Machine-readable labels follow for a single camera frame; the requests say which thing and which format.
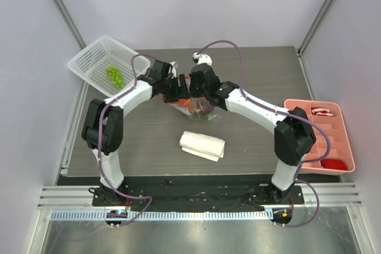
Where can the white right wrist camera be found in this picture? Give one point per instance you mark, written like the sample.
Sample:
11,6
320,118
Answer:
202,59

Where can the pink compartment tray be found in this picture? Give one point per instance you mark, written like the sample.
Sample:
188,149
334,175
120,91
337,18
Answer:
335,129

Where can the dark purple fake fruit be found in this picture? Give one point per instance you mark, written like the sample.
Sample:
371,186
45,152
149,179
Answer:
204,109

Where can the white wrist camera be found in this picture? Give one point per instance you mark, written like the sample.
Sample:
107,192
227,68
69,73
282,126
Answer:
202,59
174,66

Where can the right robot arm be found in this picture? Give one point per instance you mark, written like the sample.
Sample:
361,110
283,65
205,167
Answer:
293,136

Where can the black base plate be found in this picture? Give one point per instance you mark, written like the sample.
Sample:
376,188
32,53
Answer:
196,193

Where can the orange fake fruit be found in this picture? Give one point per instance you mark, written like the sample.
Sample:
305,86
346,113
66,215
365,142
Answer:
188,104

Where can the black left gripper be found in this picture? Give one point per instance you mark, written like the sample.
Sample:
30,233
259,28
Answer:
179,92

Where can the clear zip top bag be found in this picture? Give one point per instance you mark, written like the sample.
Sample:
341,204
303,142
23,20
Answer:
193,115

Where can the white perforated plastic basket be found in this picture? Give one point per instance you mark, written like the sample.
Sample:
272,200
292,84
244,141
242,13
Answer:
91,63

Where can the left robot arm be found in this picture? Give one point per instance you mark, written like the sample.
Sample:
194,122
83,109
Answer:
103,127

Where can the green fake grapes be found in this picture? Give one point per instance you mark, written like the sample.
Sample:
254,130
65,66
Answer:
115,76

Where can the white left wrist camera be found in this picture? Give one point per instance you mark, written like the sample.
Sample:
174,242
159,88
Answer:
174,66

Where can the folded white cloth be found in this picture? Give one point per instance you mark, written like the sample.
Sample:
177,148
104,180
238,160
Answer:
207,147

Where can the white slotted cable duct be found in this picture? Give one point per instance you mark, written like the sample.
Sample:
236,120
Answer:
113,215

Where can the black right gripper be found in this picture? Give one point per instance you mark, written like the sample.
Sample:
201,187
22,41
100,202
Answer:
194,86

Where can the red white item in tray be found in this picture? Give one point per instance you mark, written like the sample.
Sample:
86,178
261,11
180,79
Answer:
319,111

